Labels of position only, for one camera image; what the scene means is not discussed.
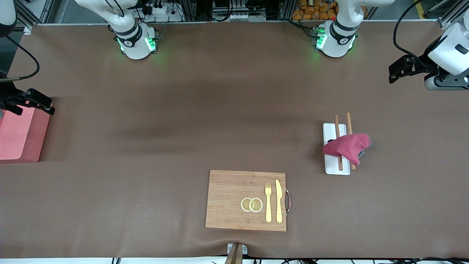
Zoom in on red cloth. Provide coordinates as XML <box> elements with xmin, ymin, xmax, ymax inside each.
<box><xmin>323</xmin><ymin>133</ymin><xmax>373</xmax><ymax>166</ymax></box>

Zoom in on pink plastic bin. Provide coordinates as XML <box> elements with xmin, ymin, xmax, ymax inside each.
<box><xmin>0</xmin><ymin>104</ymin><xmax>51</xmax><ymax>164</ymax></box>

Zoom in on brown wooden rack rod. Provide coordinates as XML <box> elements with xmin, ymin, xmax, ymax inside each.
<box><xmin>346</xmin><ymin>113</ymin><xmax>356</xmax><ymax>170</ymax></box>
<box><xmin>334</xmin><ymin>115</ymin><xmax>343</xmax><ymax>171</ymax></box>

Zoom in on orange snack bags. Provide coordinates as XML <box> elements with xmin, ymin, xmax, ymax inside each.
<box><xmin>292</xmin><ymin>0</ymin><xmax>368</xmax><ymax>21</ymax></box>

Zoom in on white rack base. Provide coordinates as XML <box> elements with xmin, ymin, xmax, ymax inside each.
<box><xmin>323</xmin><ymin>123</ymin><xmax>351</xmax><ymax>175</ymax></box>

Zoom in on white power strip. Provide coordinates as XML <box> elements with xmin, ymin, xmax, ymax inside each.
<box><xmin>141</xmin><ymin>3</ymin><xmax>184</xmax><ymax>22</ymax></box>

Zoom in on yellow knife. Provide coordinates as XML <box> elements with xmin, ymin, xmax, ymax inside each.
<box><xmin>275</xmin><ymin>179</ymin><xmax>283</xmax><ymax>223</ymax></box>

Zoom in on white socket bar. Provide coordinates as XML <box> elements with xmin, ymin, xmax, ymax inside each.
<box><xmin>213</xmin><ymin>13</ymin><xmax>250</xmax><ymax>22</ymax></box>

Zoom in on yellow fork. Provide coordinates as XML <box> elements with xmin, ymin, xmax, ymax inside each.
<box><xmin>265</xmin><ymin>183</ymin><xmax>273</xmax><ymax>223</ymax></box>

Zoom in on bamboo cutting board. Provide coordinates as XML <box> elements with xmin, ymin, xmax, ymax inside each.
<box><xmin>206</xmin><ymin>170</ymin><xmax>287</xmax><ymax>232</ymax></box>

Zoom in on white metal mounting plate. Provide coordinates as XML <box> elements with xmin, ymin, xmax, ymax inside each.
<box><xmin>227</xmin><ymin>243</ymin><xmax>248</xmax><ymax>256</ymax></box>

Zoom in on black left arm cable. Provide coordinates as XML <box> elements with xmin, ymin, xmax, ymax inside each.
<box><xmin>393</xmin><ymin>0</ymin><xmax>446</xmax><ymax>71</ymax></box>

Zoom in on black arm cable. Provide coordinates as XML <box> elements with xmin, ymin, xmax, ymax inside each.
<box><xmin>393</xmin><ymin>0</ymin><xmax>446</xmax><ymax>71</ymax></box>
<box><xmin>0</xmin><ymin>35</ymin><xmax>40</xmax><ymax>81</ymax></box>

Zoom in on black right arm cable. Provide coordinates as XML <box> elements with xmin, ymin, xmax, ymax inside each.
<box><xmin>0</xmin><ymin>35</ymin><xmax>40</xmax><ymax>81</ymax></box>

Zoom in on aluminium frame profile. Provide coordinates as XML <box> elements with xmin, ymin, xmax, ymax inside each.
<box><xmin>438</xmin><ymin>0</ymin><xmax>469</xmax><ymax>30</ymax></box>

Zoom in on brown camera support strut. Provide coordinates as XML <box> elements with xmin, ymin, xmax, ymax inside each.
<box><xmin>224</xmin><ymin>244</ymin><xmax>243</xmax><ymax>264</ymax></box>

